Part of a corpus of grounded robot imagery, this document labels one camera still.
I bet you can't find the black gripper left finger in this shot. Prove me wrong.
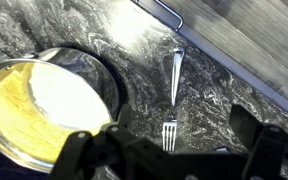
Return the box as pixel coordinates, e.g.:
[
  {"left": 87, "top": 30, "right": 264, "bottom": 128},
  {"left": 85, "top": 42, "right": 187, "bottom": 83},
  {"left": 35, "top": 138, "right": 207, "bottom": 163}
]
[{"left": 47, "top": 103, "right": 146, "bottom": 180}]

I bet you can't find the silver metal fork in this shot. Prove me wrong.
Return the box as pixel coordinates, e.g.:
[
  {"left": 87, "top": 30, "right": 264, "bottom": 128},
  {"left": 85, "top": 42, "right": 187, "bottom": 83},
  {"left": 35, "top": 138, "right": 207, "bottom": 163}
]
[{"left": 161, "top": 45, "right": 186, "bottom": 154}]

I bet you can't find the steel saucepan with black handle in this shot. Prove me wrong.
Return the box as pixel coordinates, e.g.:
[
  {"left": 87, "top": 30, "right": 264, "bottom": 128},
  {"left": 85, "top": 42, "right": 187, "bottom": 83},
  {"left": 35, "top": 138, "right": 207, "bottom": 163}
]
[{"left": 0, "top": 46, "right": 122, "bottom": 174}]

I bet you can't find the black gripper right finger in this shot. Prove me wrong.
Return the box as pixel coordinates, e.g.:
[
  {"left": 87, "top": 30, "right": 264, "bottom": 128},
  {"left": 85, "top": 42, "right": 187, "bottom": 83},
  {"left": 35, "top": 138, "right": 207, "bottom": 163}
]
[{"left": 228, "top": 104, "right": 288, "bottom": 180}]

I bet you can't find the grey lower cabinet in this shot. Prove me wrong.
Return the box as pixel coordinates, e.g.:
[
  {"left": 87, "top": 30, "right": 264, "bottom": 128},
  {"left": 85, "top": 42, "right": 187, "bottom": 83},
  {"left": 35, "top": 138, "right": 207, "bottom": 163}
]
[{"left": 129, "top": 0, "right": 288, "bottom": 125}]

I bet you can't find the silver drawer handle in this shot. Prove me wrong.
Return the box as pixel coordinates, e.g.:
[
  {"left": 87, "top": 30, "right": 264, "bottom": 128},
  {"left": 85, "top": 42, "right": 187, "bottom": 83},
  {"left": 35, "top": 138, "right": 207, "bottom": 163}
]
[{"left": 153, "top": 0, "right": 185, "bottom": 33}]

